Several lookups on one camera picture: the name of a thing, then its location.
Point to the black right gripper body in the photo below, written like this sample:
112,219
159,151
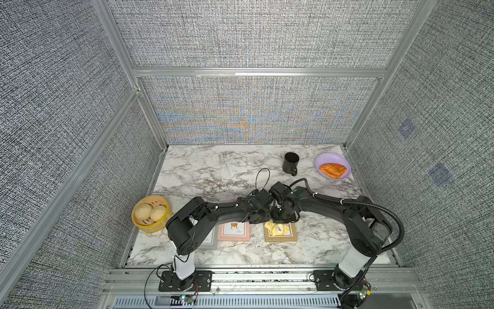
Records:
279,215

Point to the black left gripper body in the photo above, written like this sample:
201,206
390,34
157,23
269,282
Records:
263,216

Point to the yellow cleaning cloth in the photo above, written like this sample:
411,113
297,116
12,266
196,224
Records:
277,230

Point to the tan wooden picture frame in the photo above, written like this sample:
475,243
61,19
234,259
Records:
292,238

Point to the pink picture frame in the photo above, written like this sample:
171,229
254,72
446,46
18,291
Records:
234,232

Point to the grey-green picture frame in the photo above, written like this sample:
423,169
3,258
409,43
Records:
210,242

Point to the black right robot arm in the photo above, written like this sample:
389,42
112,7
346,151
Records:
367,227

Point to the black mug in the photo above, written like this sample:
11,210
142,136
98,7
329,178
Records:
290,163

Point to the orange pastry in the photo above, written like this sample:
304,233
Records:
334,171

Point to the purple bowl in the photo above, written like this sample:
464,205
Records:
328,158

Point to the right steamed bun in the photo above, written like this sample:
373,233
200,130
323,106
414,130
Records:
158,212

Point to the steamed bun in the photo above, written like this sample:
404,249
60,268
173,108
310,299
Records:
158,212
142,214

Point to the yellow bamboo steamer basket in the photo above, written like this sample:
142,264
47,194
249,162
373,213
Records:
154,201

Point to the left steamed bun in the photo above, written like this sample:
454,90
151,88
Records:
142,214

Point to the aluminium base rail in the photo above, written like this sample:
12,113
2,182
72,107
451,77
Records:
262,286

